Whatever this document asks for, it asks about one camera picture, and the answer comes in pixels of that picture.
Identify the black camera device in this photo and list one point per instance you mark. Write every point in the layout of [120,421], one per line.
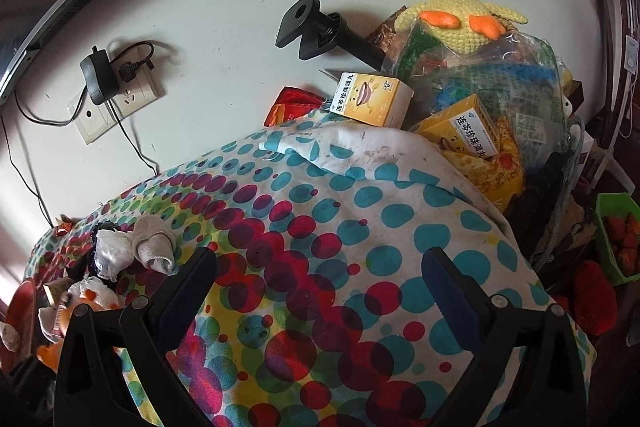
[320,32]

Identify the brown patterned packet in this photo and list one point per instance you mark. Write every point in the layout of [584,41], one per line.
[387,37]

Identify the black wall plug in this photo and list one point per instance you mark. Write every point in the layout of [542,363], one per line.
[135,67]

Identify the red snack packet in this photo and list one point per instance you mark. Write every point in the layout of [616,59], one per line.
[292,104]

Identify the beige sock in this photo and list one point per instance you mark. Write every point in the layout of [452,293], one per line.
[156,244]

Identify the small tan box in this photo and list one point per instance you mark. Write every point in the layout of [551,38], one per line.
[55,291]

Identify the large yellow medicine box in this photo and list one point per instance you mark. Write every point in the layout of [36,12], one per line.
[465,127]

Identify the white coax wall plate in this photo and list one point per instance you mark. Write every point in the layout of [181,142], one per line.
[95,124]

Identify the crumpled clear plastic bag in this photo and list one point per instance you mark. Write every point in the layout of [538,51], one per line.
[114,254]

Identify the yellow crocheted duck toy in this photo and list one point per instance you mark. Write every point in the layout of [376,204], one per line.
[465,7]

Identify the red plush toy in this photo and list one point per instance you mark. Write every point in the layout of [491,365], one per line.
[595,297]

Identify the red candy wrapper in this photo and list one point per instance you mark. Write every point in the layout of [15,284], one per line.
[64,227]

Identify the black power adapter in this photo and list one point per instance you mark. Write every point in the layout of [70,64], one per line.
[97,74]

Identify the yellow orange packet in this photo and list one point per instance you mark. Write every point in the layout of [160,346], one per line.
[500,177]

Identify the white power wall socket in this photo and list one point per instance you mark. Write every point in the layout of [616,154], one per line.
[142,92]

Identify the red round tray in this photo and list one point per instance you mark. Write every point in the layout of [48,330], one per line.
[22,307]

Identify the small yellow medicine box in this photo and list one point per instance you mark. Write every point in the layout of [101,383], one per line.
[370,99]

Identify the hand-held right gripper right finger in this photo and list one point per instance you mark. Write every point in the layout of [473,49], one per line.
[445,292]

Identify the white plastic bag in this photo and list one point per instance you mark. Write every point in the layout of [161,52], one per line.
[95,289]

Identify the polka dot cloth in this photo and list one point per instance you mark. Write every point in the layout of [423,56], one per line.
[350,232]

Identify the green plastic basket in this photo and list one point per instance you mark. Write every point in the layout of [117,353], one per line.
[607,252]

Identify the clear plastic bag of goods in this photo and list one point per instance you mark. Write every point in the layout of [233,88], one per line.
[500,77]

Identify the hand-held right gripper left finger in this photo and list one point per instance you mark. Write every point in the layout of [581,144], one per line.
[192,287]

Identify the pile of strawberries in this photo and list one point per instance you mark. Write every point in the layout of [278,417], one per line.
[625,237]

